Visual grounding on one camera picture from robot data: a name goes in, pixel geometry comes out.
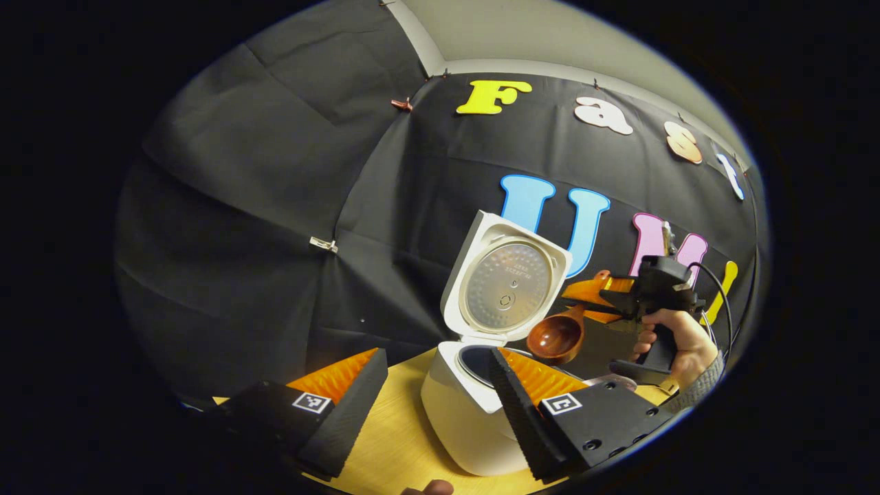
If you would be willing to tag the copper coloured clip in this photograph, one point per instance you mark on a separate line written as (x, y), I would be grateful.
(402, 104)

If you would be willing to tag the brown wooden spoon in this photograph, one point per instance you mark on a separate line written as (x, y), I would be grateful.
(553, 337)

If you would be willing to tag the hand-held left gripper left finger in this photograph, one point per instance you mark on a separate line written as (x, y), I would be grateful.
(347, 426)

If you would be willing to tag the silver metal clip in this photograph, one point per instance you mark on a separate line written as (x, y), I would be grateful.
(323, 244)

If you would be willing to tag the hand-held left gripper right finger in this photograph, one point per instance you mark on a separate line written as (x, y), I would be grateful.
(522, 419)

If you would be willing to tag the black backdrop cloth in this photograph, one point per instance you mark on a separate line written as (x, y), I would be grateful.
(240, 206)

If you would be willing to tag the white rice cooker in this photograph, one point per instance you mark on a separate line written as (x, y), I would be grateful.
(454, 426)

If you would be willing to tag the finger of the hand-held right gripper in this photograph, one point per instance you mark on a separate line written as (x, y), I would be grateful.
(608, 316)
(595, 289)

